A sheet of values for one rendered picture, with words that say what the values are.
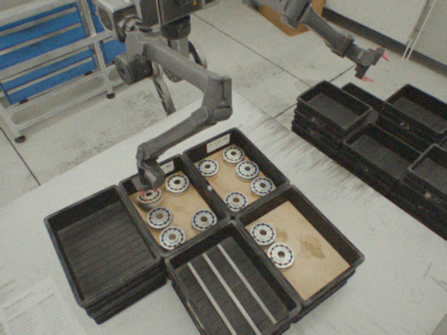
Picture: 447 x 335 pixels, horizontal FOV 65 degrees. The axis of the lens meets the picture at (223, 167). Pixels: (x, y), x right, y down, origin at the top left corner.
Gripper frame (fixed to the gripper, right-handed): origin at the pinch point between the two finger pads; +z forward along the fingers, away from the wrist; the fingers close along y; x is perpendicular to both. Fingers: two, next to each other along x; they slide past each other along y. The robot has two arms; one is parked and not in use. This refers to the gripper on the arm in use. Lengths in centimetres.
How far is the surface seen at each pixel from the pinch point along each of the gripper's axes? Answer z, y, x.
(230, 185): 3.3, 33.4, -12.1
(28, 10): -1, -3, 173
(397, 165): 41, 153, -31
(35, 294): 21, -54, -7
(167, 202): 5.0, 5.9, -5.2
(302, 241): 2, 42, -50
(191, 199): 4.4, 15.0, -9.0
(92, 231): 7.1, -25.6, -0.9
